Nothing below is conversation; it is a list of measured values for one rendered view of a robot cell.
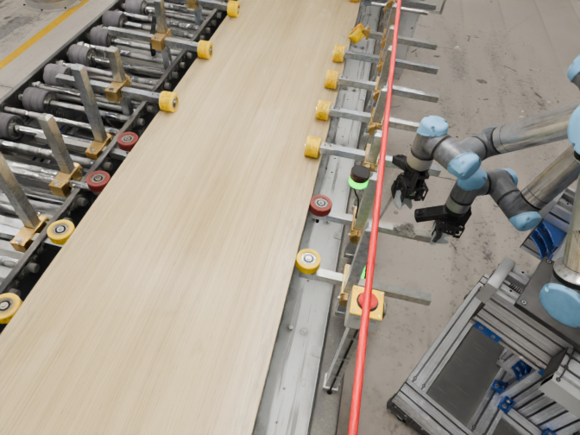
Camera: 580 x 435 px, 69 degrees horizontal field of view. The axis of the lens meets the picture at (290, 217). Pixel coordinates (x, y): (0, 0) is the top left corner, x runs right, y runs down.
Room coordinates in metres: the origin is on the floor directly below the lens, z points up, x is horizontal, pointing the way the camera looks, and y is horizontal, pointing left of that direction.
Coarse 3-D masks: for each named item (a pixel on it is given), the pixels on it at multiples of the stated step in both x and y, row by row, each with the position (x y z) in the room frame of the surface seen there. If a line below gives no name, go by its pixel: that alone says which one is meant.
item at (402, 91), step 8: (344, 80) 1.76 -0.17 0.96; (352, 80) 1.76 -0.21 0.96; (360, 80) 1.77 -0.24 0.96; (360, 88) 1.76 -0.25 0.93; (368, 88) 1.75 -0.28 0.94; (400, 88) 1.75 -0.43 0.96; (408, 88) 1.76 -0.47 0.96; (400, 96) 1.73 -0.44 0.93; (408, 96) 1.73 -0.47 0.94; (416, 96) 1.73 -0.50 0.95; (424, 96) 1.72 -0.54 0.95; (432, 96) 1.72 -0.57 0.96
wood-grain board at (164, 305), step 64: (256, 0) 2.61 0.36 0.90; (320, 0) 2.73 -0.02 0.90; (192, 64) 1.83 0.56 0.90; (256, 64) 1.90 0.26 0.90; (320, 64) 1.98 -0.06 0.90; (192, 128) 1.36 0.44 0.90; (256, 128) 1.41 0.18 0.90; (320, 128) 1.46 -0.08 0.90; (128, 192) 0.97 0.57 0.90; (192, 192) 1.01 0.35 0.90; (256, 192) 1.05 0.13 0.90; (64, 256) 0.68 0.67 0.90; (128, 256) 0.71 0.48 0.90; (192, 256) 0.74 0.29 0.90; (256, 256) 0.77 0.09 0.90; (64, 320) 0.48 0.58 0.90; (128, 320) 0.50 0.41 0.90; (192, 320) 0.53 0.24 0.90; (256, 320) 0.55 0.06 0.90; (0, 384) 0.30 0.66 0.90; (64, 384) 0.31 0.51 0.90; (128, 384) 0.33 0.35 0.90; (192, 384) 0.35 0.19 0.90; (256, 384) 0.37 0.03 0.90
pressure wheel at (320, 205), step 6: (312, 198) 1.05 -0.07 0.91; (318, 198) 1.05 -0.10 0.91; (324, 198) 1.06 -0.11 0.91; (312, 204) 1.02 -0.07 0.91; (318, 204) 1.03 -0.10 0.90; (324, 204) 1.03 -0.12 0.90; (330, 204) 1.03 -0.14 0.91; (312, 210) 1.00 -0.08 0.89; (318, 210) 0.99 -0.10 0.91; (324, 210) 1.00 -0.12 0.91; (330, 210) 1.01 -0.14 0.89; (318, 216) 0.99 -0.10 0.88; (324, 216) 1.00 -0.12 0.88
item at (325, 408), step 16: (368, 96) 2.06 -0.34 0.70; (368, 112) 1.91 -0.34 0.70; (352, 192) 1.30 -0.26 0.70; (352, 208) 1.20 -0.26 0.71; (352, 256) 0.95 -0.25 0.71; (336, 288) 0.81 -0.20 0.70; (336, 304) 0.74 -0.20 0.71; (336, 320) 0.69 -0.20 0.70; (336, 336) 0.63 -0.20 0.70; (320, 368) 0.52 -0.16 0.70; (320, 384) 0.46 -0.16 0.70; (320, 400) 0.42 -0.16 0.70; (336, 400) 0.42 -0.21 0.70; (320, 416) 0.37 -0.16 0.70; (336, 416) 0.38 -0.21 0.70; (320, 432) 0.33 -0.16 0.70; (336, 432) 0.33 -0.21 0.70
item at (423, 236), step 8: (312, 216) 1.02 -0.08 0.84; (328, 216) 1.01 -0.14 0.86; (336, 216) 1.02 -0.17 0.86; (344, 216) 1.02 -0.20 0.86; (352, 216) 1.03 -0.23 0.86; (344, 224) 1.01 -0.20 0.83; (384, 224) 1.00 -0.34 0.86; (392, 224) 1.01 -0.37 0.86; (384, 232) 0.99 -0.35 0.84; (392, 232) 0.99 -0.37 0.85; (416, 232) 0.99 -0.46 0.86; (424, 232) 0.99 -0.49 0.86; (416, 240) 0.98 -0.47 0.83; (424, 240) 0.97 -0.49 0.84
